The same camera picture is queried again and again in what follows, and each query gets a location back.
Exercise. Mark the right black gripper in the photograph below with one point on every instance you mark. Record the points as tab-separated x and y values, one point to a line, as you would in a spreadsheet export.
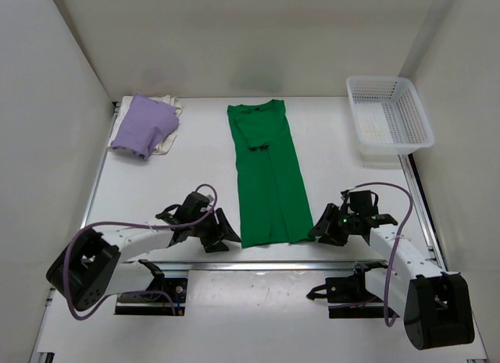
332	225

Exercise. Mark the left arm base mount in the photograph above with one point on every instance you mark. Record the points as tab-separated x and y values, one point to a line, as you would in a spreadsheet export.
165	293

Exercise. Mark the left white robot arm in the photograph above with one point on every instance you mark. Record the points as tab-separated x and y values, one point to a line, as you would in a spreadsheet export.
105	258

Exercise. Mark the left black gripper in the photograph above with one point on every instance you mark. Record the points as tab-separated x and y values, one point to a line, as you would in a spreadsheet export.
216	230

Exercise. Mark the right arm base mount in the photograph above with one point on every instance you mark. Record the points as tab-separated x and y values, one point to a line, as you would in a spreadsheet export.
347	296

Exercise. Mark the white plastic basket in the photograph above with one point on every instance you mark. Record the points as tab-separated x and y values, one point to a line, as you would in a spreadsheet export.
388	116

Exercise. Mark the cream white t-shirt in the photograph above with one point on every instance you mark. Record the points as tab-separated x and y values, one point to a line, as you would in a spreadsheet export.
145	125

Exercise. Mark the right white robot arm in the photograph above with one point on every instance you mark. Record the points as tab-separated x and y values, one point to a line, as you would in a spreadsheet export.
434	304

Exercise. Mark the green t-shirt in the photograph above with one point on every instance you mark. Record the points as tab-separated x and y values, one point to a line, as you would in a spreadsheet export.
273	203

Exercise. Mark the purple t-shirt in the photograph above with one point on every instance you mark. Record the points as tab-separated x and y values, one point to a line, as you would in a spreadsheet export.
166	145

